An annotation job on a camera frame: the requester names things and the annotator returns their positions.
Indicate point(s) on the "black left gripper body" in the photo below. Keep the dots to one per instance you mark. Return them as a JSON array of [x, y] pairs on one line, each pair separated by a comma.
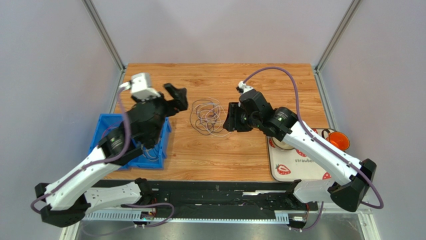
[[163, 111]]

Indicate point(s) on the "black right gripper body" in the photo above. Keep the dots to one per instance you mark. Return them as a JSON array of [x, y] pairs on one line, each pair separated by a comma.
[[232, 118]]

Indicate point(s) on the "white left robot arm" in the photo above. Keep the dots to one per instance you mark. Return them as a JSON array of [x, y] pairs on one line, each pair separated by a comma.
[[75, 195]]

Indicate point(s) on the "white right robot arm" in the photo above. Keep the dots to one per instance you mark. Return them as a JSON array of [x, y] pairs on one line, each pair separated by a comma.
[[350, 179]]

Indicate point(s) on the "blue plastic bin left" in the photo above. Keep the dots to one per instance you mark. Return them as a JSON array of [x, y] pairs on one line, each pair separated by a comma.
[[106, 129]]

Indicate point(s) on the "blue plastic bin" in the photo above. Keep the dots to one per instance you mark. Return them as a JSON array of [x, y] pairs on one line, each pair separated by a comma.
[[106, 129], [155, 157]]

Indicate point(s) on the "blue plastic bin right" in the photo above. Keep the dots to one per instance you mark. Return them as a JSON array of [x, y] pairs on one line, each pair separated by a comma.
[[155, 157]]

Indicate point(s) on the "beige bowl black rim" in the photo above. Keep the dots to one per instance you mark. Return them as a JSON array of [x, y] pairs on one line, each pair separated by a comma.
[[280, 144]]

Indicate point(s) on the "strawberry print tray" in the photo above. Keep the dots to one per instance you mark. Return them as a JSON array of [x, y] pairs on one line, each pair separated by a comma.
[[290, 165]]

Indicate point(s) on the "orange plastic cup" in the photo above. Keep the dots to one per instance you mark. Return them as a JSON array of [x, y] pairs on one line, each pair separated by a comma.
[[339, 140]]

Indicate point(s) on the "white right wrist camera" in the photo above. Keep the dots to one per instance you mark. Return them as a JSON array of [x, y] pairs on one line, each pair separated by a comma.
[[242, 88]]

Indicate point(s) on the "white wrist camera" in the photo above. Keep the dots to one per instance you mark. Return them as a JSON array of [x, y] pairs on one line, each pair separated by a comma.
[[141, 86], [242, 88]]

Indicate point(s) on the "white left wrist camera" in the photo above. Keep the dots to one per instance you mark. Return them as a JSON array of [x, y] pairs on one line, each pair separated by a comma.
[[141, 86]]

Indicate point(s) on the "slotted white cable duct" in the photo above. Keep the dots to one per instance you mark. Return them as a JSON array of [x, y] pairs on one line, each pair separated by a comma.
[[244, 214]]

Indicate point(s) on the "aluminium frame post left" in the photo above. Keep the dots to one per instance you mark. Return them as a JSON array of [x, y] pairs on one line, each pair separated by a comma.
[[97, 20]]

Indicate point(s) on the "aluminium frame post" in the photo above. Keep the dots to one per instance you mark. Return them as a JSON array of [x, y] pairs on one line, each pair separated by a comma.
[[97, 20], [338, 33]]

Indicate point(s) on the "aluminium frame post right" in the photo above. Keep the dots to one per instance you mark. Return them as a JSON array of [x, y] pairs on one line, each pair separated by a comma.
[[338, 33]]

